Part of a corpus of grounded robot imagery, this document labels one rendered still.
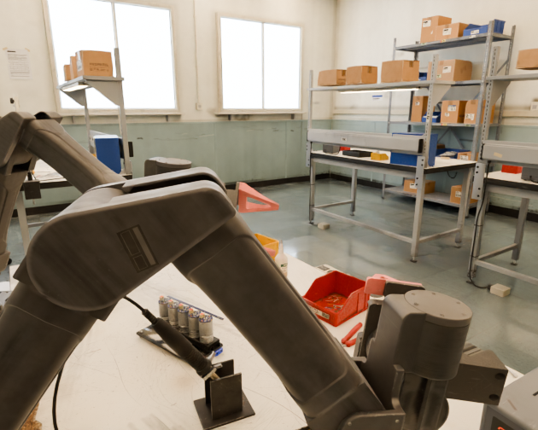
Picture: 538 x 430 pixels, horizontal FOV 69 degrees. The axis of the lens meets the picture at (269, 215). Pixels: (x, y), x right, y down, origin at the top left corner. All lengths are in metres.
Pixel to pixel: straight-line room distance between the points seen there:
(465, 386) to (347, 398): 0.17
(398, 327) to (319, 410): 0.09
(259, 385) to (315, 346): 0.36
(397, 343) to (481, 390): 0.15
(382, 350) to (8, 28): 5.00
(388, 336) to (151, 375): 0.45
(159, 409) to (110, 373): 0.13
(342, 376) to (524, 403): 0.29
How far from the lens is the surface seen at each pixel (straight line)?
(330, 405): 0.35
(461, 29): 5.04
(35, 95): 5.11
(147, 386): 0.70
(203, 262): 0.27
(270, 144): 6.12
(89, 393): 0.72
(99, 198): 0.29
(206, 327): 0.72
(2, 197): 0.86
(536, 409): 0.57
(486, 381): 0.49
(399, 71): 3.28
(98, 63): 2.88
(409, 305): 0.37
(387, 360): 0.38
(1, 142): 0.80
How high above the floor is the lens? 1.17
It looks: 15 degrees down
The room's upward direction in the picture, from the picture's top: straight up
